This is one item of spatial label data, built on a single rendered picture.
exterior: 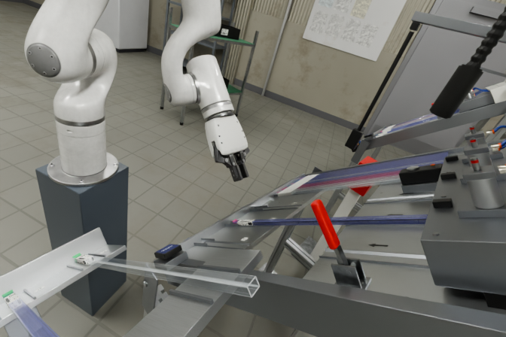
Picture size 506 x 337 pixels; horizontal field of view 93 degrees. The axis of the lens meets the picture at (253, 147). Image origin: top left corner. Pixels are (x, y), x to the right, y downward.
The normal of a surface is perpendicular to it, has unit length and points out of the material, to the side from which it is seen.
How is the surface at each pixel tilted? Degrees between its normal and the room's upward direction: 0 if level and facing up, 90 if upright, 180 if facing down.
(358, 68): 90
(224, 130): 44
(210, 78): 50
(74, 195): 90
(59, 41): 66
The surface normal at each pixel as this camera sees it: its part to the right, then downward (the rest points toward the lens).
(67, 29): 0.38, 0.15
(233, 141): 0.70, -0.18
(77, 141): 0.34, 0.54
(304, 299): -0.66, 0.21
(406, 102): -0.35, 0.37
